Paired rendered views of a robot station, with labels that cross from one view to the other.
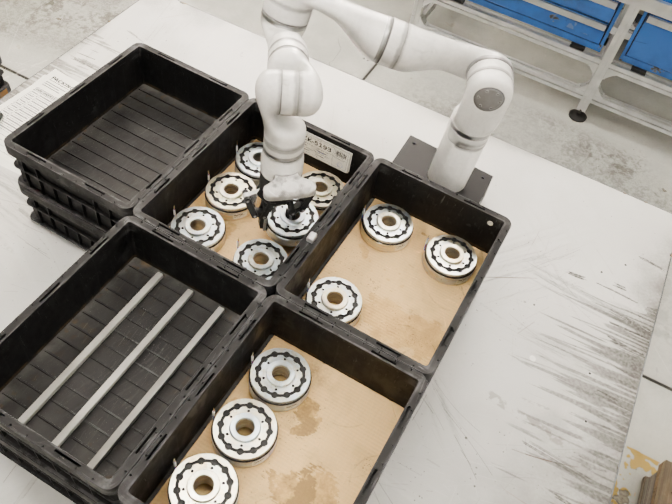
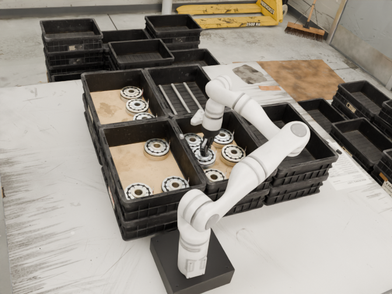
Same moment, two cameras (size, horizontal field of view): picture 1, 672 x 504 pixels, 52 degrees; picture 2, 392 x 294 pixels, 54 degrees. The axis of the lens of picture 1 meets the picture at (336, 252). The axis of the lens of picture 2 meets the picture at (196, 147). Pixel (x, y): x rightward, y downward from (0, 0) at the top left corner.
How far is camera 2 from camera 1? 1.77 m
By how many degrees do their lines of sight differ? 78
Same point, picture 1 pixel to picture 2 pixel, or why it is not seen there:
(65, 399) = (184, 93)
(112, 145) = not seen: hidden behind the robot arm
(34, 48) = not seen: outside the picture
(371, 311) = (143, 160)
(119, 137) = not seen: hidden behind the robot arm
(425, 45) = (234, 171)
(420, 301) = (132, 176)
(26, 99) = (350, 165)
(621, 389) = (18, 254)
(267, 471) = (122, 108)
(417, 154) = (217, 261)
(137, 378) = (177, 104)
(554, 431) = (42, 210)
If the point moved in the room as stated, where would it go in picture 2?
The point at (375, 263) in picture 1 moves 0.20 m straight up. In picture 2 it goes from (163, 176) to (167, 137)
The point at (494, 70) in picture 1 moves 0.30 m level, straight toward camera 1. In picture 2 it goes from (196, 194) to (150, 130)
